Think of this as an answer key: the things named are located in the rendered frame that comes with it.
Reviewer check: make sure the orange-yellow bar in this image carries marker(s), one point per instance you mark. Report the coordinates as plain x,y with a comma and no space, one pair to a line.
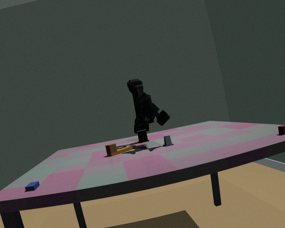
112,149

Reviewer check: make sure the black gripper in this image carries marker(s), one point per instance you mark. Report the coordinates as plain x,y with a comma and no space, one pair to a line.
152,109

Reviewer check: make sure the blue block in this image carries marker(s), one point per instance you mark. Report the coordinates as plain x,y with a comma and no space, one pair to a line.
32,186

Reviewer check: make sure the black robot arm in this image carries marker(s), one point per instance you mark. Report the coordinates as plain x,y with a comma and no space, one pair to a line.
142,118

